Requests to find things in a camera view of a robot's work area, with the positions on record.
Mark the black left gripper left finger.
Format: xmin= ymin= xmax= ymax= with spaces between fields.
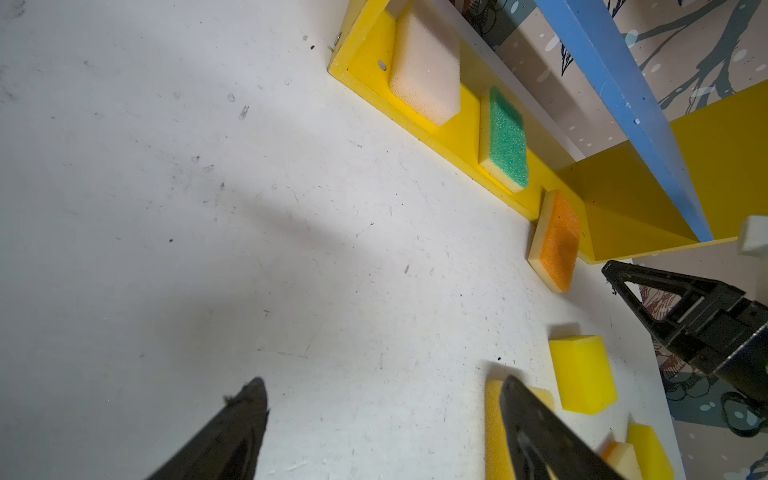
xmin=150 ymin=377 xmax=269 ymax=479

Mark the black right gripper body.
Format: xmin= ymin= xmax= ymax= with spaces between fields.
xmin=667 ymin=298 xmax=767 ymax=405

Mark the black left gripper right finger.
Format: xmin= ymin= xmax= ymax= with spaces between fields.
xmin=499 ymin=376 xmax=621 ymax=480

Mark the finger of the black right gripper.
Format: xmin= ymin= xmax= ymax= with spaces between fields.
xmin=602 ymin=260 xmax=746 ymax=360

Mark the orange scouring sponge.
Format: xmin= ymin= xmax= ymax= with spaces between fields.
xmin=527 ymin=190 xmax=582 ymax=293

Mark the green scouring sponge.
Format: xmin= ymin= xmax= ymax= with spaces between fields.
xmin=478 ymin=87 xmax=529 ymax=193

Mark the pale pink sponge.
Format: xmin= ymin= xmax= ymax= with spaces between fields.
xmin=389 ymin=1 xmax=461 ymax=127

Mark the yellow wooden shelf unit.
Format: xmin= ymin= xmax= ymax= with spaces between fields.
xmin=328 ymin=1 xmax=767 ymax=263

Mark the yellow rectangular sponge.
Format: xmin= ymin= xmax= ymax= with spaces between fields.
xmin=484 ymin=378 xmax=557 ymax=480

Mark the small bright yellow sponge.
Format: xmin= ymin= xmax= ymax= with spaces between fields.
xmin=549 ymin=335 xmax=618 ymax=415

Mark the cream beige sponge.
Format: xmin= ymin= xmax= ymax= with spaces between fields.
xmin=602 ymin=442 xmax=643 ymax=480

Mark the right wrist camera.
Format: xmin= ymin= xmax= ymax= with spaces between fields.
xmin=738 ymin=215 xmax=768 ymax=259

